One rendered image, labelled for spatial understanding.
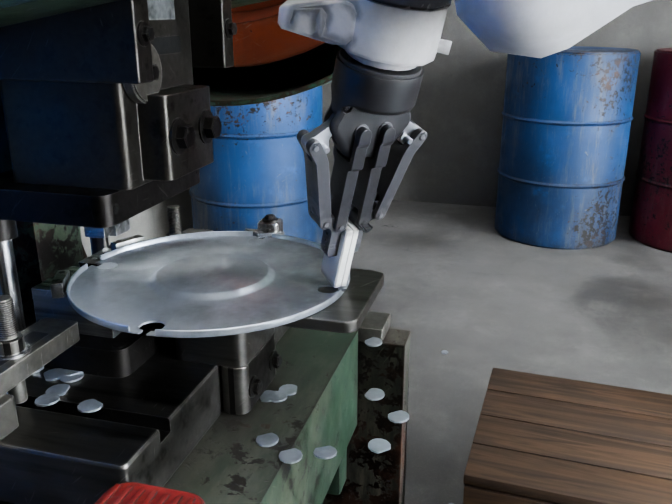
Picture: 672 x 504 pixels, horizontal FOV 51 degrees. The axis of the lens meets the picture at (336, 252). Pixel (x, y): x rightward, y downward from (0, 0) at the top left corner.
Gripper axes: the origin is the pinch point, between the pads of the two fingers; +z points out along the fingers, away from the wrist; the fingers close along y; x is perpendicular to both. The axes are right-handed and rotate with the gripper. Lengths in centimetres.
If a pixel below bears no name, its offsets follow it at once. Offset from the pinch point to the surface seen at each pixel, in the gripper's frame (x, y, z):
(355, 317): -7.8, -2.5, 1.6
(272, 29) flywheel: 40.1, 10.8, -7.9
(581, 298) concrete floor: 76, 177, 111
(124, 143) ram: 10.9, -18.3, -8.2
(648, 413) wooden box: -6, 73, 47
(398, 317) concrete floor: 97, 106, 119
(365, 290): -3.1, 2.0, 3.2
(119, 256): 18.6, -16.5, 10.4
